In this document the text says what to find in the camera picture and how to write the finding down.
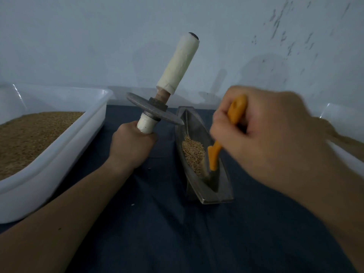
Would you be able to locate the person's right hand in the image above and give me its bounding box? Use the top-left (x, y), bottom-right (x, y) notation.
top-left (210, 85), bottom-right (348, 211)

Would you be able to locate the person's left hand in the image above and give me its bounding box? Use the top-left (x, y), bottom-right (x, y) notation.
top-left (108, 120), bottom-right (158, 174)

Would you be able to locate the boat-shaped metal grinding trough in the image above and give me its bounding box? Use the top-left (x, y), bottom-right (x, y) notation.
top-left (174, 107), bottom-right (235, 205)

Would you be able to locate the small ground grain portion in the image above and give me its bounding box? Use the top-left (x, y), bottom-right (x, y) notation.
top-left (181, 137), bottom-right (207, 175)

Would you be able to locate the orange handled brush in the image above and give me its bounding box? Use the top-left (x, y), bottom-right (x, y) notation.
top-left (204, 95), bottom-right (249, 182)

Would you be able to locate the white plastic tray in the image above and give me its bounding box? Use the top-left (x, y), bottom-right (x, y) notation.
top-left (318, 103), bottom-right (364, 179)
top-left (0, 84), bottom-right (115, 224)

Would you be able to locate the metal grinding wheel with handles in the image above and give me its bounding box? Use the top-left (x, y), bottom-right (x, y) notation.
top-left (126, 32), bottom-right (201, 135)

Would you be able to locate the person's left forearm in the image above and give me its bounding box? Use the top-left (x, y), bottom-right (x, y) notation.
top-left (0, 162), bottom-right (137, 273)

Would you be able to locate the dark blue tablecloth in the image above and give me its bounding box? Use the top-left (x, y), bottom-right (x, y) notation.
top-left (0, 105), bottom-right (359, 273)

